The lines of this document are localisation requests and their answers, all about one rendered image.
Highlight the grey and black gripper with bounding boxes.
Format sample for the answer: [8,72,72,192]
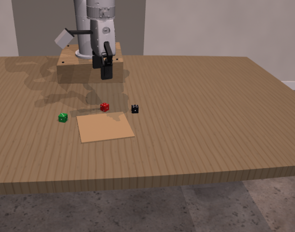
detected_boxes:
[87,16,116,80]

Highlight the green die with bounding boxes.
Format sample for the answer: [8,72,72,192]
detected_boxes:
[58,113,68,123]

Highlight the black die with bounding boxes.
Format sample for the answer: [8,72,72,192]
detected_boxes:
[132,105,139,113]

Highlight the red die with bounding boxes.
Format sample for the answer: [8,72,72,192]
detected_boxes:
[100,102,109,112]

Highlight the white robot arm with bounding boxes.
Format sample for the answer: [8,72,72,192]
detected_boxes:
[55,0,115,59]

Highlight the tan flat mat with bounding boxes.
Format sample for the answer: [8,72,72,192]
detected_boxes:
[76,112,135,144]

